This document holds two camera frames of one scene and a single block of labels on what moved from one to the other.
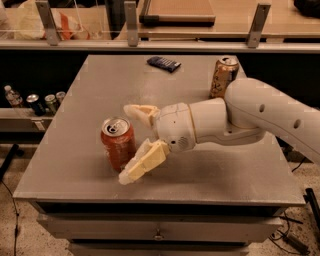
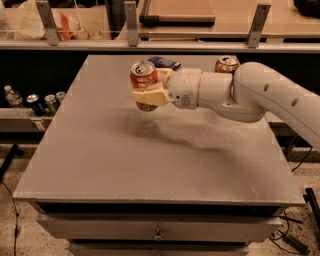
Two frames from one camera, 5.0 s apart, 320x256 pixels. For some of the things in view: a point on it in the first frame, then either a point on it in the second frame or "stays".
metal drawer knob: [158, 236] stays
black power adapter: [296, 244] stays
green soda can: [52, 102] stays
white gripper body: [175, 127] to [184, 87]
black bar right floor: [310, 197] stays
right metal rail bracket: [258, 25] stays
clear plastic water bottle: [14, 98] stays
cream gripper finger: [150, 155] to [159, 96]
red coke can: [118, 142] to [142, 75]
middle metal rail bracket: [130, 10] stays
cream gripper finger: [144, 113] to [163, 74]
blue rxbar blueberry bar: [164, 63] stays
